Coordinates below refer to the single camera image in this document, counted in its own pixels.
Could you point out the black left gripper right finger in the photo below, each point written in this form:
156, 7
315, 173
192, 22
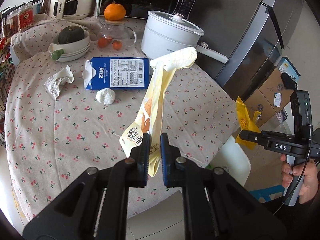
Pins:
215, 205

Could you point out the white paper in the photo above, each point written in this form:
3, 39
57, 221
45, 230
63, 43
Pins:
105, 96

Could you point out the cherry print tablecloth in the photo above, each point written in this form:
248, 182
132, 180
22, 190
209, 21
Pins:
50, 142

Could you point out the upper cardboard box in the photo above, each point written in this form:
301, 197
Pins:
269, 99

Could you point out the grey refrigerator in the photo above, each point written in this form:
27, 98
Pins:
252, 34

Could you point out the yellow snack wrapper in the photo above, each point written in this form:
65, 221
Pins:
246, 123

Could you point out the black wire storage rack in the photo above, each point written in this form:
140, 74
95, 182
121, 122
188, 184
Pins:
7, 68

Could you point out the receipt paper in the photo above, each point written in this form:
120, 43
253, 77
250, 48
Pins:
54, 83

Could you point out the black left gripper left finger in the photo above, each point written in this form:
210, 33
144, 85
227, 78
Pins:
94, 206

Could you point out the glass teapot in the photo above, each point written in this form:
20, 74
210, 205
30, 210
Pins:
117, 31

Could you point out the white trash bin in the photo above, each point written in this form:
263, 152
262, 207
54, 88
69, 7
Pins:
232, 158

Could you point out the large orange mandarin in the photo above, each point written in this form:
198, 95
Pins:
114, 12

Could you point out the white electric cooking pot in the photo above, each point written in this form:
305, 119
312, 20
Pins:
165, 33

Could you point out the red label jar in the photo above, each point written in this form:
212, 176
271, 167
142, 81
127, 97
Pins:
25, 17

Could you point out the small orange in teapot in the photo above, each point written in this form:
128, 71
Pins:
102, 42

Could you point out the dark green pumpkin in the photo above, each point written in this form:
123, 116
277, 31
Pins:
71, 34

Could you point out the person's right hand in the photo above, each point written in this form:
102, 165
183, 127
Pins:
310, 183

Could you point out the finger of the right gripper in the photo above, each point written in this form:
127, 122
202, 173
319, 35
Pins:
249, 138

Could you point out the blue white box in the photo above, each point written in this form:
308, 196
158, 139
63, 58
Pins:
285, 66

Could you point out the cream bread bag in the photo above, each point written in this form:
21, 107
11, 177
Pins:
150, 115

